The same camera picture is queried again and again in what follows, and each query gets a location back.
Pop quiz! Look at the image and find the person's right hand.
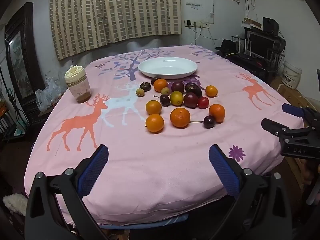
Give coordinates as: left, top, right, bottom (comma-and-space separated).
299, 158, 320, 186

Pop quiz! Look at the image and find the large mandarin orange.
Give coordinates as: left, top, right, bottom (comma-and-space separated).
170, 107, 191, 128

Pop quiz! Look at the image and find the small orange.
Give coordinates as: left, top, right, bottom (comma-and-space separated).
205, 85, 218, 97

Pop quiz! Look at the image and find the dark cherry with stem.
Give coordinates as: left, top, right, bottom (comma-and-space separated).
190, 115, 216, 129
153, 94, 171, 107

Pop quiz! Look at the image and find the black monitor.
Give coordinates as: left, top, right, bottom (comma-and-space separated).
246, 31, 278, 58

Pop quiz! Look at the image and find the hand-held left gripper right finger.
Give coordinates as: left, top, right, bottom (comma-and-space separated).
207, 144, 293, 240

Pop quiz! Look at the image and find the white wall power strip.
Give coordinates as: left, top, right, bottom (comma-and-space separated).
184, 20, 210, 28

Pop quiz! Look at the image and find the white oval plate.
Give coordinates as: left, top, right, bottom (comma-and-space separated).
138, 57, 198, 80

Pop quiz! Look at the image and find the pink deer print tablecloth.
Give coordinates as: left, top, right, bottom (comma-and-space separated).
24, 45, 304, 227

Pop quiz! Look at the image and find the yellow-green plum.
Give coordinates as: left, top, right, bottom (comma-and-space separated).
169, 91, 184, 106

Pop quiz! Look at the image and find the glass jar with cream lid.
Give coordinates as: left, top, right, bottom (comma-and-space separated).
64, 65, 92, 104

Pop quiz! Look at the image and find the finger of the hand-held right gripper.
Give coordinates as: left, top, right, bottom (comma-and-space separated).
261, 118, 314, 141
282, 103, 320, 128

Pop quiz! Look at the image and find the router with white antennas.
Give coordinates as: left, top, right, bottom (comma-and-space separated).
237, 37, 253, 60

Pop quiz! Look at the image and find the dark framed picture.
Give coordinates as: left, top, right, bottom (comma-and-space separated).
4, 2, 46, 121

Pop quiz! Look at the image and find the black speaker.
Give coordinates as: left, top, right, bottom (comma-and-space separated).
262, 17, 279, 34

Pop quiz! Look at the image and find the beige checked curtain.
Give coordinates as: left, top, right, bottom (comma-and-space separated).
49, 0, 182, 61

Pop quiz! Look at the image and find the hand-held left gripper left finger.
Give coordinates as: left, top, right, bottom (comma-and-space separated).
24, 144, 110, 240

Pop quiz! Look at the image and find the flat cardboard box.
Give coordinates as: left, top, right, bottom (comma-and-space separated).
241, 17, 263, 29

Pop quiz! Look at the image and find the white fluffy cloth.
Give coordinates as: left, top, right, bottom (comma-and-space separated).
2, 193, 28, 215

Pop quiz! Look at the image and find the clear plastic bag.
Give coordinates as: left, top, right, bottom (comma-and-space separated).
35, 77, 68, 113

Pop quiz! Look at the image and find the white plastic bucket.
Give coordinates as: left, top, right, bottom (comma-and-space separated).
282, 60, 302, 90

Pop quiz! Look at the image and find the black equipment stand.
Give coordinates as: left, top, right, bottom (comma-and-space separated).
225, 52, 286, 82

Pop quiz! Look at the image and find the black hat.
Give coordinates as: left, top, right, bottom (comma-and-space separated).
214, 39, 237, 53

